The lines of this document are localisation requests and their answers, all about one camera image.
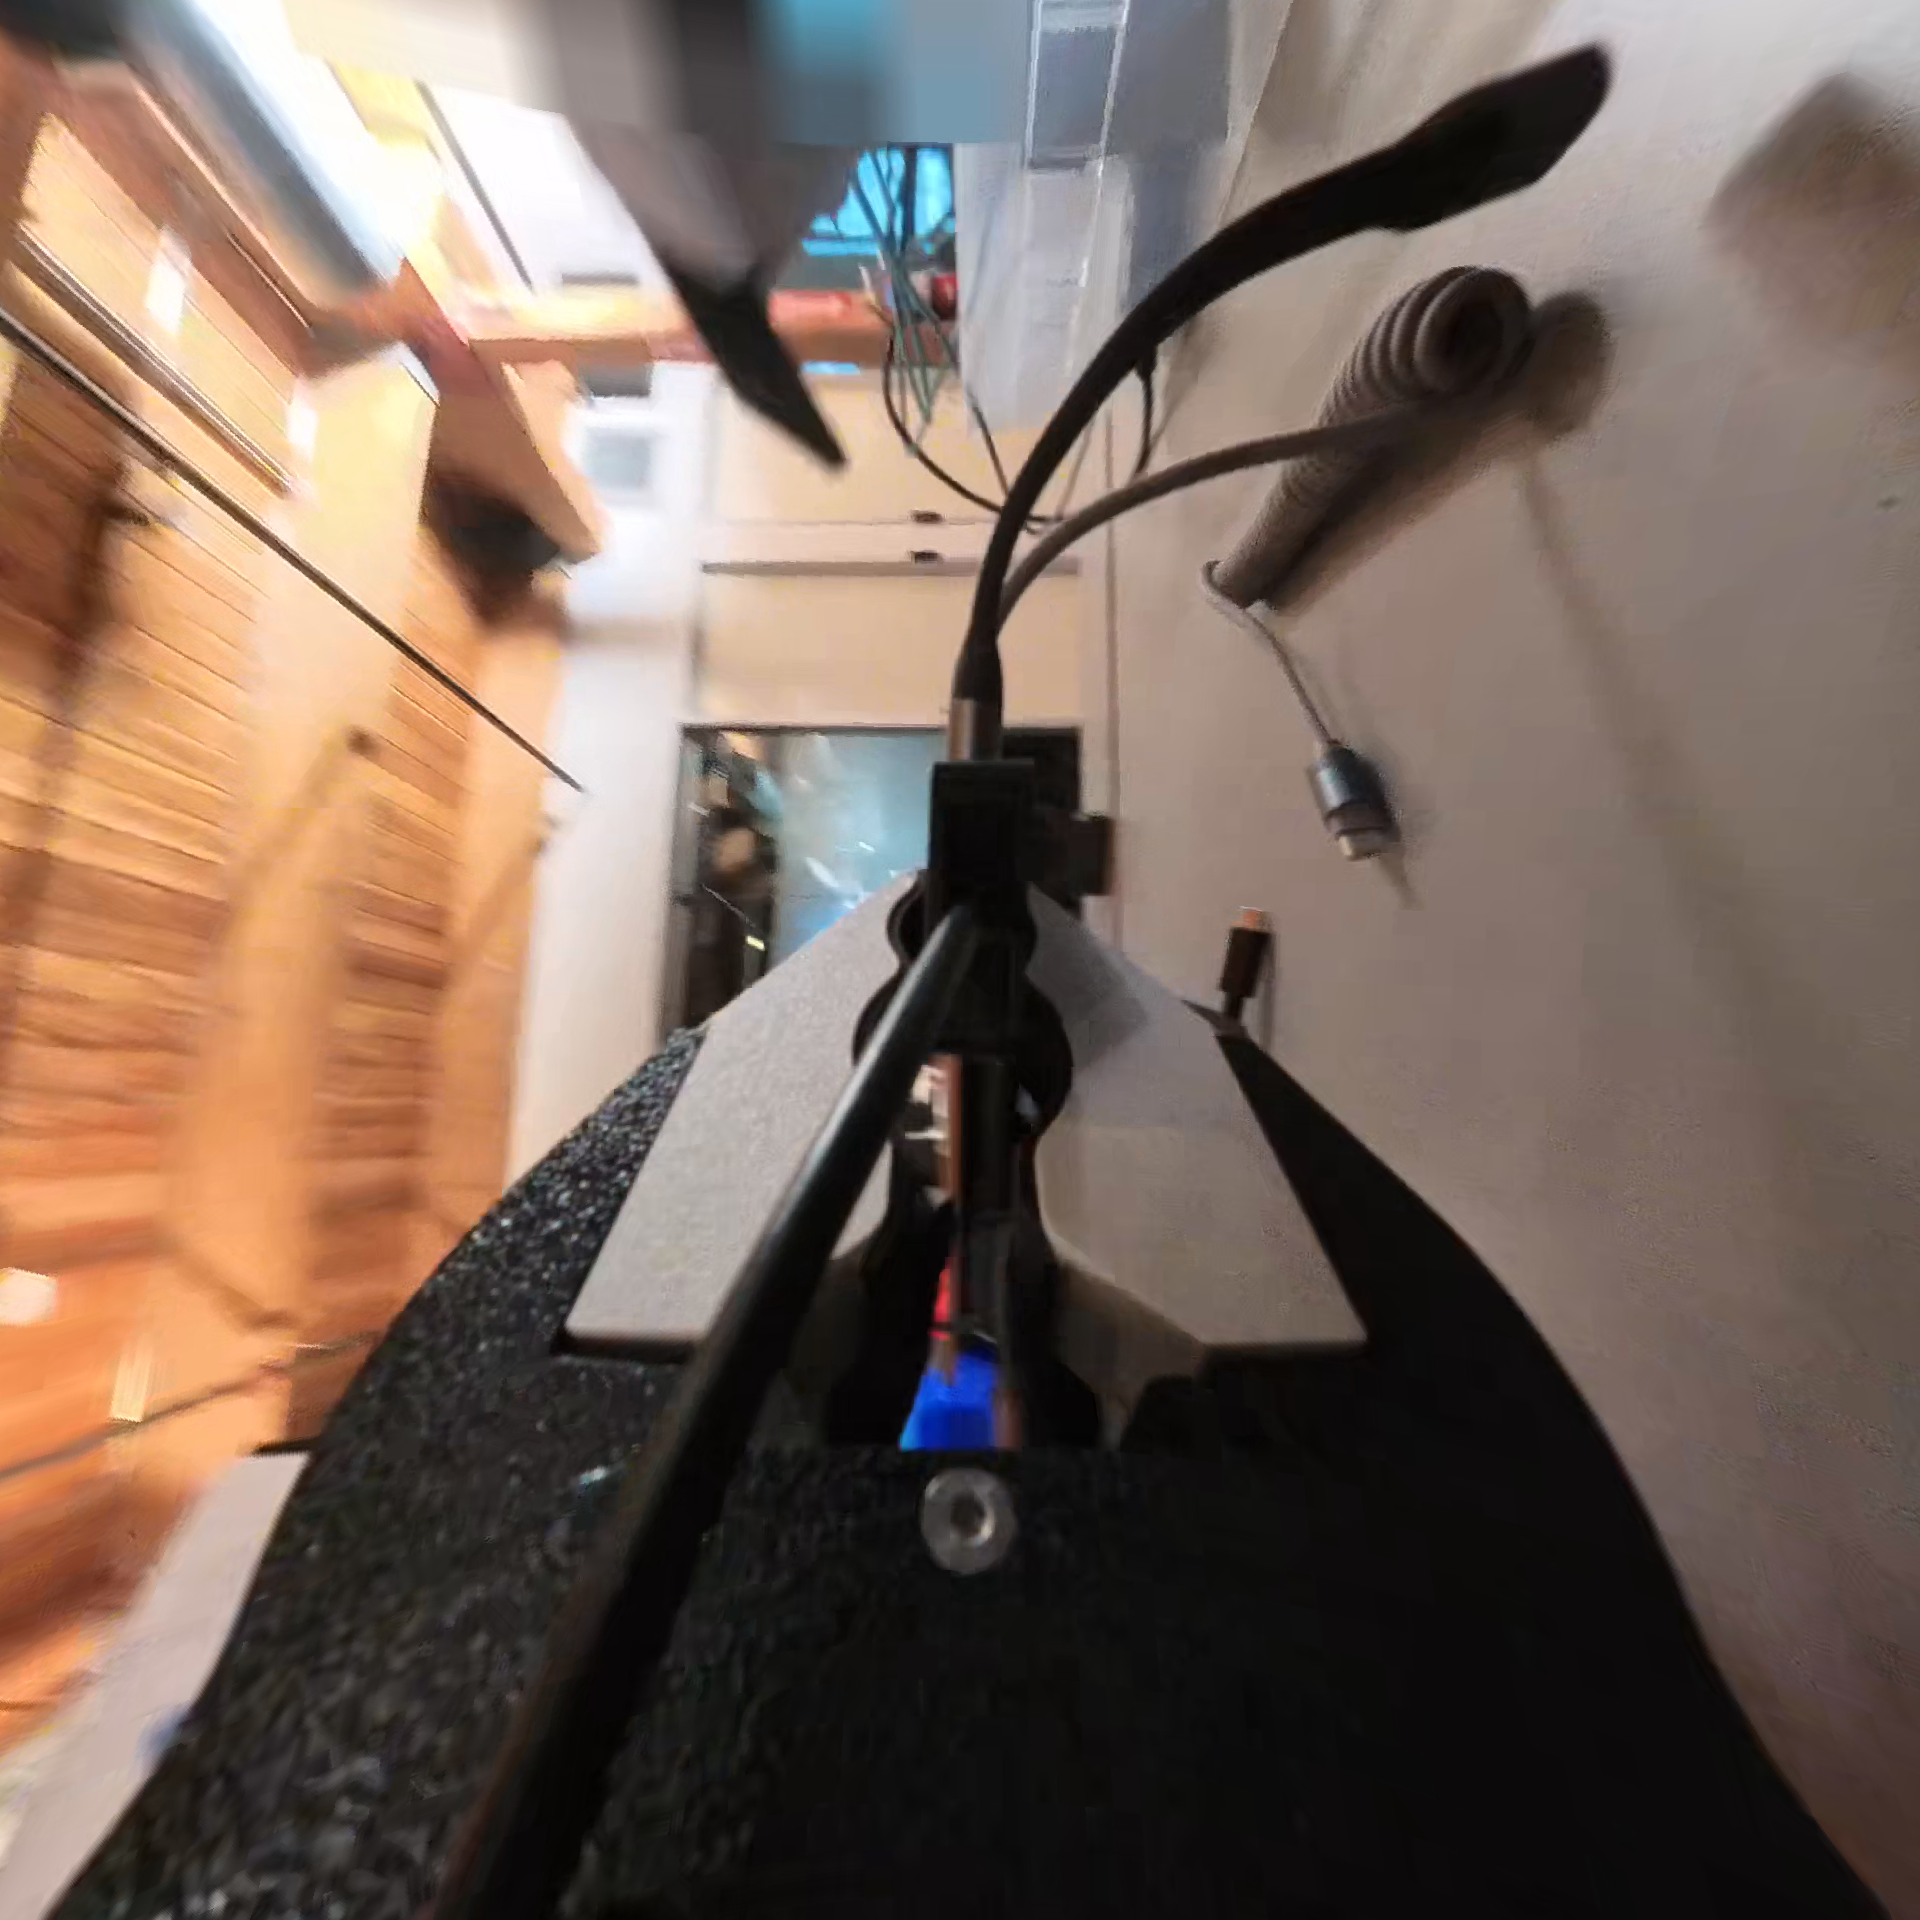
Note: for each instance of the black usb hub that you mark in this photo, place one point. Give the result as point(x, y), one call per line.
point(982, 823)

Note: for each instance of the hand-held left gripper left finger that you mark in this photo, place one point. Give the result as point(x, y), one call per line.
point(705, 1200)

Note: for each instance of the wall vent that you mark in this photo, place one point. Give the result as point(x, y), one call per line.
point(617, 458)

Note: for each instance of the black hanging pipe frame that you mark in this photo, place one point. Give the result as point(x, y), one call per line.
point(302, 561)

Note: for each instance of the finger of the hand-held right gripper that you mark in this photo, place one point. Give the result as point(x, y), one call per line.
point(705, 182)

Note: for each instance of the white door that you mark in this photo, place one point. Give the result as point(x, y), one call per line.
point(811, 481)

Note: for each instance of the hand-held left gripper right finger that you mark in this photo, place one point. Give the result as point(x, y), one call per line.
point(1199, 1200)

